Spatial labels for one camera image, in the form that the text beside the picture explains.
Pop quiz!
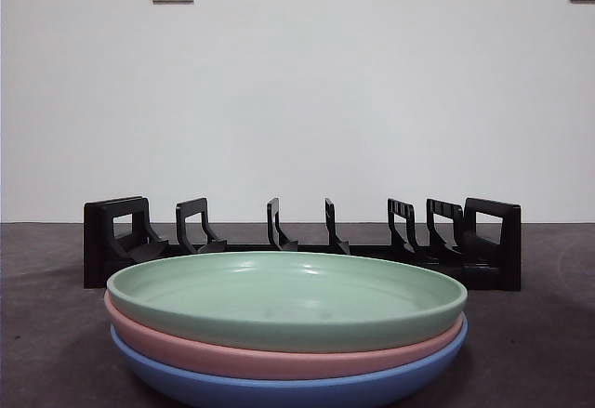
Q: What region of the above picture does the black plastic dish rack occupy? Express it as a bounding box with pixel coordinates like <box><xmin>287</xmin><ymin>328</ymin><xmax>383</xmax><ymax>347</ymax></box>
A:
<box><xmin>83</xmin><ymin>195</ymin><xmax>522</xmax><ymax>293</ymax></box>

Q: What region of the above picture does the green plate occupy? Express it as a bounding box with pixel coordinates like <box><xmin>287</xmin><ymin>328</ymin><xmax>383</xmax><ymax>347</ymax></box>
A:
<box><xmin>105</xmin><ymin>250</ymin><xmax>469</xmax><ymax>354</ymax></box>

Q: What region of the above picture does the pink plate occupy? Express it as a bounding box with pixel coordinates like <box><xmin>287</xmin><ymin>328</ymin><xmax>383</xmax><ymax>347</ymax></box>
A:
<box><xmin>103</xmin><ymin>290</ymin><xmax>468</xmax><ymax>380</ymax></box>

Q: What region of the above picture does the blue plate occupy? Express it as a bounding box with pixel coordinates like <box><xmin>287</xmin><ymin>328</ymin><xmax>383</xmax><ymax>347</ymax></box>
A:
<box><xmin>110</xmin><ymin>317</ymin><xmax>469</xmax><ymax>408</ymax></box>

